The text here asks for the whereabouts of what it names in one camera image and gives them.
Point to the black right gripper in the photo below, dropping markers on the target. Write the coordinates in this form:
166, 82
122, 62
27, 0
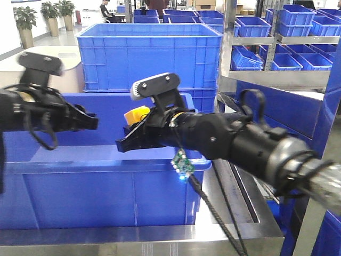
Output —
173, 126

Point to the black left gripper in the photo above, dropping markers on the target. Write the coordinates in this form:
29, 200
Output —
34, 107

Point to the yellow cube block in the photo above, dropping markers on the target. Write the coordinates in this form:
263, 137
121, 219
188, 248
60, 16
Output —
136, 115

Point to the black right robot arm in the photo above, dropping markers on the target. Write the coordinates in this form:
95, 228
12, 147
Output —
268, 153

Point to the large blue target bin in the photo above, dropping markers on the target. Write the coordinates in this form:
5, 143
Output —
86, 182

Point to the small green circuit board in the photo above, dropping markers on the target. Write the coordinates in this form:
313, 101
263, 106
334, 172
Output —
182, 165

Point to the large blue crate behind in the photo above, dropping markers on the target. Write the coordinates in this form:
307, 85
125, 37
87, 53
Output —
115, 55

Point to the potted plant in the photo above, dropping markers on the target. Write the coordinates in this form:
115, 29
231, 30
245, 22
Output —
25, 19

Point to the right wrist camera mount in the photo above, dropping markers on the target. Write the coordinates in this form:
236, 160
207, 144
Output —
162, 89

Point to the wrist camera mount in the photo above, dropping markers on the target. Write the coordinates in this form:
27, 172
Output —
38, 68
162, 89

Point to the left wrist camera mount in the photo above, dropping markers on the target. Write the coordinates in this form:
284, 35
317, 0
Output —
38, 68

